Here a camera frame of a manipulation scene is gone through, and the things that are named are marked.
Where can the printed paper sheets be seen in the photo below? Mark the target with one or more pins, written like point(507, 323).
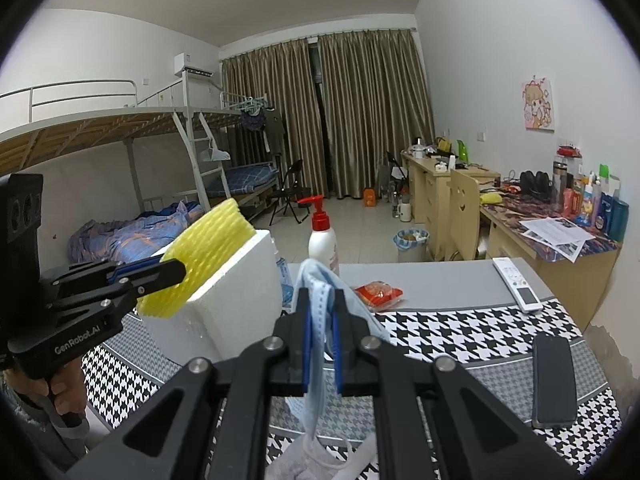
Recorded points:
point(555, 235)

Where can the red snack packet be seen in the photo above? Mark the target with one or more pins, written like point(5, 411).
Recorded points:
point(380, 294)

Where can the wooden desk with patterned cover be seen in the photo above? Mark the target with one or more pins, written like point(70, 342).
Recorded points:
point(575, 280)

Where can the blue printed plastic packet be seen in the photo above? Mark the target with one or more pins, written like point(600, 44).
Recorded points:
point(284, 275)

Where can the light wooden drawer desk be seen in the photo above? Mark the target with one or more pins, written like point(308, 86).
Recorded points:
point(425, 190)

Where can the black smartphone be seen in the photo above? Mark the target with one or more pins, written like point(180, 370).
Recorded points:
point(554, 380)

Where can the small red object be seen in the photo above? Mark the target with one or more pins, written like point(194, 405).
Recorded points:
point(570, 151)

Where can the white floor flask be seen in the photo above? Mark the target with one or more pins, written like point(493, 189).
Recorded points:
point(405, 211)

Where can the white foam box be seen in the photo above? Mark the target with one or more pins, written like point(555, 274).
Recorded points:
point(230, 310)

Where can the blue checked mattress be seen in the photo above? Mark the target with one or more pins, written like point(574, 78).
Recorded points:
point(245, 177)

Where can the light wooden chair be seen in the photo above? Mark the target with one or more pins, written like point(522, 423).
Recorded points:
point(465, 210)

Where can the person's left forearm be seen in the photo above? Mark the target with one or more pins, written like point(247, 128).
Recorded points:
point(45, 442)

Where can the cartoon wall poster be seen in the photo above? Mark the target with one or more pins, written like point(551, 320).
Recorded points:
point(539, 105)

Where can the steel pot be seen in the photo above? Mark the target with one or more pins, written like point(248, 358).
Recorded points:
point(417, 149)

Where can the orange container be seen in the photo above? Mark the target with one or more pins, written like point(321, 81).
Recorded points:
point(370, 198)

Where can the white lotion pump bottle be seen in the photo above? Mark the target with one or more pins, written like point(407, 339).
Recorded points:
point(324, 250)

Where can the white bunk bed ladder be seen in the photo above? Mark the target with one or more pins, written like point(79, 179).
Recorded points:
point(205, 165)

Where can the white remote control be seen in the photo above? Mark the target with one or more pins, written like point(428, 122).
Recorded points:
point(517, 285)

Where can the yellow cloth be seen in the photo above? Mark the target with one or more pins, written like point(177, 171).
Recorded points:
point(492, 198)

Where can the houndstooth table cloth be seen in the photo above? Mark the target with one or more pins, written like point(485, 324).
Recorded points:
point(475, 330)

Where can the white metal bunk bed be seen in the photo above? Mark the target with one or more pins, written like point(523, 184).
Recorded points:
point(90, 130)
point(250, 105)

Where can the group of toiletry bottles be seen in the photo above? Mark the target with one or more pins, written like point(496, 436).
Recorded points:
point(600, 205)

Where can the white air conditioner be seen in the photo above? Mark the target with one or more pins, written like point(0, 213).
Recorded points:
point(192, 64)

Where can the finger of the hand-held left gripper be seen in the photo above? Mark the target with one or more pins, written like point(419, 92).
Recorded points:
point(162, 275)
point(125, 274)

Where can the blue lined trash bin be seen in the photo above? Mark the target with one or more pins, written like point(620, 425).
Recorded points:
point(412, 246)

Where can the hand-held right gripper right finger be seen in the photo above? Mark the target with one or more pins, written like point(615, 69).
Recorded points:
point(339, 360)

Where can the yellow foam net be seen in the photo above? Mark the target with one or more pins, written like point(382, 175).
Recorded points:
point(215, 240)

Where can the brown curtain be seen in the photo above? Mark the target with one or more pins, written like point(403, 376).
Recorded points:
point(375, 100)
point(280, 90)

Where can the blue checked quilt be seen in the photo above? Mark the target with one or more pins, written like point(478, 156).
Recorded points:
point(125, 232)

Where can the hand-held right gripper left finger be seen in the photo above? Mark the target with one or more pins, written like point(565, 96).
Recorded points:
point(306, 355)

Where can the blue face mask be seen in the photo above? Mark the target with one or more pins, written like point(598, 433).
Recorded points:
point(311, 274)

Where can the person's left hand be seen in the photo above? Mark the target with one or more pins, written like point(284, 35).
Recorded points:
point(65, 390)

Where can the black folding chair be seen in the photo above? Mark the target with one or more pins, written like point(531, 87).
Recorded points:
point(292, 192)

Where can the dark hanging clothes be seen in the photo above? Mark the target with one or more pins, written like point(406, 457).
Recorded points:
point(265, 127)

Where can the pale grey cloth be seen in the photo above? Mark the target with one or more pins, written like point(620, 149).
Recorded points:
point(290, 460)

